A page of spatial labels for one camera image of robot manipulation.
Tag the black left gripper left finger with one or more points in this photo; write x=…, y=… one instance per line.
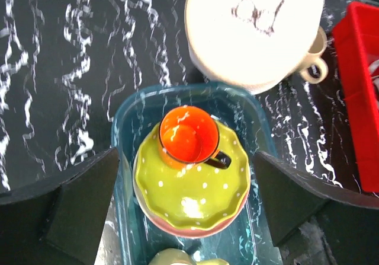
x=59, y=219

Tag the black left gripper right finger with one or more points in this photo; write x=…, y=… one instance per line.
x=313, y=222

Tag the white lace bra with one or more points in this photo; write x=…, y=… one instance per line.
x=373, y=69

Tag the pink plate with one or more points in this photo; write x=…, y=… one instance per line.
x=186, y=233

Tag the green polka dot bowl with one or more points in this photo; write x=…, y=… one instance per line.
x=197, y=196

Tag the cream and yellow mug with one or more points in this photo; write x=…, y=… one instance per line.
x=176, y=256

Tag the orange mug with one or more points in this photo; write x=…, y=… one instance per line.
x=187, y=135

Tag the beige ceramic mug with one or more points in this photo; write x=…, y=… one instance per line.
x=314, y=57

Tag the red plastic bin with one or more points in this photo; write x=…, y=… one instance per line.
x=356, y=45

